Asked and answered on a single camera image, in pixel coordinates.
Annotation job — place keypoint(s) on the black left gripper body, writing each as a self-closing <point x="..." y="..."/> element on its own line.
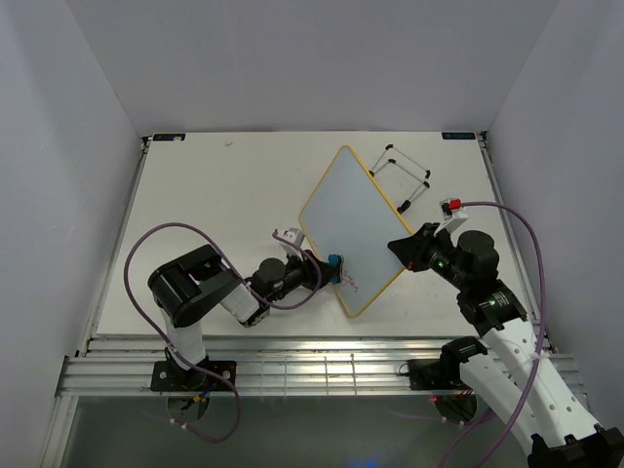
<point x="301" y="270"/>

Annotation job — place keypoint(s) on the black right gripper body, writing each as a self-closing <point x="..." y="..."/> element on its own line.
<point x="442" y="254"/>

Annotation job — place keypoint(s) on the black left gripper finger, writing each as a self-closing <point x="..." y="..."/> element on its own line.
<point x="329" y="280"/>
<point x="319" y="258"/>

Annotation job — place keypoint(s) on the blue bone shaped eraser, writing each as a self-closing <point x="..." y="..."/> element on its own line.
<point x="338" y="268"/>

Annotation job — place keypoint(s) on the yellow framed whiteboard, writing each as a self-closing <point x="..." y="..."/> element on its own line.
<point x="349" y="214"/>

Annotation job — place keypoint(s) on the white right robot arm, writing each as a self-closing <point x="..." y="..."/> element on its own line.
<point x="504" y="363"/>

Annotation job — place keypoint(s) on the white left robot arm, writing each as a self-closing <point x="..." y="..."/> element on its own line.
<point x="187" y="288"/>

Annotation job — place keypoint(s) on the black XDOF label right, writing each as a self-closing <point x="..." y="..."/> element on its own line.
<point x="458" y="136"/>

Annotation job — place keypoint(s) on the black xdof label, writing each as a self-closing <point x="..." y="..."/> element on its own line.
<point x="168" y="137"/>
<point x="458" y="136"/>

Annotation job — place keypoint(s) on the black XDOF label left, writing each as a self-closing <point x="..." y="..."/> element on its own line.
<point x="168" y="137"/>

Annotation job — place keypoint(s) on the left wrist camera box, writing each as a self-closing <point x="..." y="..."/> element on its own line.
<point x="291" y="237"/>

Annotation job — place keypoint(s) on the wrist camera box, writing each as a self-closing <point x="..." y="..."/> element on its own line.
<point x="454" y="215"/>
<point x="291" y="237"/>

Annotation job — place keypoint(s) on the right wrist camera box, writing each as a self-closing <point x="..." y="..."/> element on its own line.
<point x="454" y="215"/>

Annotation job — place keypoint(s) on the black wire easel stand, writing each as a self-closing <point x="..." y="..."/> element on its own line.
<point x="396" y="166"/>

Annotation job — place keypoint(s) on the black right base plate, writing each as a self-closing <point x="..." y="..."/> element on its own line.
<point x="434" y="375"/>

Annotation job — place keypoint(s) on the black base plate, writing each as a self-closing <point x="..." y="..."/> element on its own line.
<point x="434" y="375"/>
<point x="168" y="376"/>

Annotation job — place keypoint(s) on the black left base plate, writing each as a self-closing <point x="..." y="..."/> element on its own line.
<point x="168" y="376"/>

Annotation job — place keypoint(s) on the aluminium table frame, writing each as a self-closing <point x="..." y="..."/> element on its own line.
<point x="235" y="184"/>

